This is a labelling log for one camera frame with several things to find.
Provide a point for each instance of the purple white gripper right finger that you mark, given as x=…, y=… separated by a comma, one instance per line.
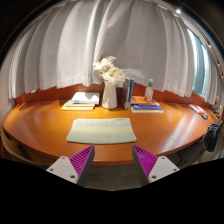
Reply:
x=150, y=167

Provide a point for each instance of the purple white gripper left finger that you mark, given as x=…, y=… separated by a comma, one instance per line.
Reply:
x=75, y=168

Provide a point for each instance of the grey green folded towel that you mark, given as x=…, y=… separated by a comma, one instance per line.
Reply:
x=101, y=131

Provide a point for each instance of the right chair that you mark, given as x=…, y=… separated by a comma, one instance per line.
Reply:
x=197, y=153

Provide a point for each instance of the chair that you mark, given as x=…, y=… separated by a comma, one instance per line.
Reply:
x=21, y=153
x=197, y=153

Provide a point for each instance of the yellow flat book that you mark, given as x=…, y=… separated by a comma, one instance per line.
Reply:
x=70, y=105

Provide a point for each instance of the blue flat book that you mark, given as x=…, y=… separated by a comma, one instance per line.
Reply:
x=146, y=109

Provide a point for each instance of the white book on stack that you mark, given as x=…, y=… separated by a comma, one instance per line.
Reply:
x=86, y=98

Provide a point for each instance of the left chair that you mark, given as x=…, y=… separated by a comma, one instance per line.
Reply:
x=21, y=153

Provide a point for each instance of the orange flat book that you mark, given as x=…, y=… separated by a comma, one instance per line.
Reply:
x=141, y=100

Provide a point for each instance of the dark cloth on chair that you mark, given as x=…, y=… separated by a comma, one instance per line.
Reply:
x=211, y=136

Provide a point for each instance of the red small booklet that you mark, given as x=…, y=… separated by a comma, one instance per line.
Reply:
x=197, y=109

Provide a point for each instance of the clear plastic bottle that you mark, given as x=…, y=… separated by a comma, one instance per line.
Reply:
x=149, y=90

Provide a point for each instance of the white ceramic vase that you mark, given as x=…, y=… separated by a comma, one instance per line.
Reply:
x=109, y=99

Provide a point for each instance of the upright dark books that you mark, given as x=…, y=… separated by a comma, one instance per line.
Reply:
x=127, y=92

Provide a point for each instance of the white flower bouquet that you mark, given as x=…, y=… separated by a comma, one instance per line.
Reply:
x=108, y=72

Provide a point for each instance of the white curtain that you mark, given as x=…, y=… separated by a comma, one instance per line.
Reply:
x=148, y=42

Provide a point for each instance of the window with frame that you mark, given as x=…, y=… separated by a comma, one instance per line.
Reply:
x=201, y=65

